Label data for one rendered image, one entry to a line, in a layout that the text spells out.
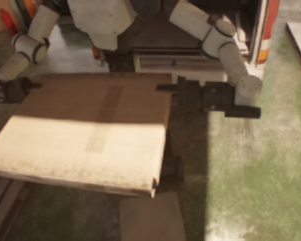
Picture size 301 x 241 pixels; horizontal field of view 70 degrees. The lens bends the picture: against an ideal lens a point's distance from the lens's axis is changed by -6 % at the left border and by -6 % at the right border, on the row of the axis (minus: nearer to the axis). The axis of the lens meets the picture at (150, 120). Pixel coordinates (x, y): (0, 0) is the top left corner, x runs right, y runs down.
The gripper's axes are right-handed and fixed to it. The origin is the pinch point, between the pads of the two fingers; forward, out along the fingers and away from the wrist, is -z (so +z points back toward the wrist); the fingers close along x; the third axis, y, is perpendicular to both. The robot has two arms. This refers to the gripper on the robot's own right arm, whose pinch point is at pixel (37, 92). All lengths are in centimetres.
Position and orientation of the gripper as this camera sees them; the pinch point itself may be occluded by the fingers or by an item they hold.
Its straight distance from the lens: 87.5
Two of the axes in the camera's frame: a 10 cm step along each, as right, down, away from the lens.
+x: 1.1, 6.7, 7.3
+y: -1.7, 7.4, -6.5
